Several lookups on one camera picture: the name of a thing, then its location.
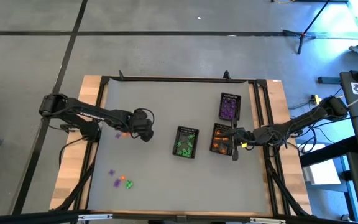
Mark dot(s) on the white box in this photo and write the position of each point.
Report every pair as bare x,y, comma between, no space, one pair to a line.
322,172

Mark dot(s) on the black rail clamp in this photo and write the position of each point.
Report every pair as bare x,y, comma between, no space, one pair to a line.
121,75
227,75

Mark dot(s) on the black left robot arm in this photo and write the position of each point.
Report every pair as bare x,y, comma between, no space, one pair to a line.
89,113

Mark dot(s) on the yellow power plug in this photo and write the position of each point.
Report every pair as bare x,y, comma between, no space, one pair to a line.
315,99

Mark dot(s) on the silver metal bracket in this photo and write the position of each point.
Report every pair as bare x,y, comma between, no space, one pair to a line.
267,221
95,216

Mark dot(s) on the grey table mat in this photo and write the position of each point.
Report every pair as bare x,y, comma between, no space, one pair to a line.
166,186

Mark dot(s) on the black metal table frame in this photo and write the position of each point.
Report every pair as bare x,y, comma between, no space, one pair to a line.
166,78

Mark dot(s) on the black tripod stand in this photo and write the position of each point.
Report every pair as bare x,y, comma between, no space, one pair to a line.
301,35

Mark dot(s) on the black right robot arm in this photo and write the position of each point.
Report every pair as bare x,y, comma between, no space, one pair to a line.
291,126

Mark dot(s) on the yellow tag label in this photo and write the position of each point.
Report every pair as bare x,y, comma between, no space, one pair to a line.
244,145

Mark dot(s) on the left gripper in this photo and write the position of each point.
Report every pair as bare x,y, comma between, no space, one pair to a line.
141,123

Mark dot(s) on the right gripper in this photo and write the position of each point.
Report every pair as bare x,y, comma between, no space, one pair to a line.
244,137

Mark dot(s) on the black frame beam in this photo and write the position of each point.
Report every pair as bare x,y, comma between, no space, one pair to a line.
26,217

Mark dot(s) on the black slotted plastic basket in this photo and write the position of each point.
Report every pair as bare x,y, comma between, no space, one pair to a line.
227,126
180,133
230,96

